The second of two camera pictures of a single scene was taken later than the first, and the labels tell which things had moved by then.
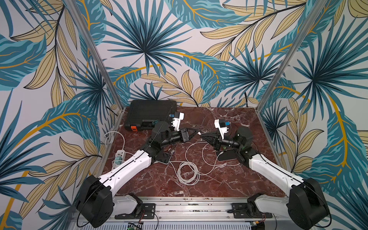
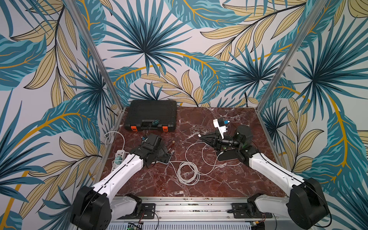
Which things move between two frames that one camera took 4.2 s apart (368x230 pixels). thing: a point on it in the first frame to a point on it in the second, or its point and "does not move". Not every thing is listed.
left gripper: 184,134 to 161,151
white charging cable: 188,174 does not move
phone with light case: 164,158 does not move
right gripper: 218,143 does not move
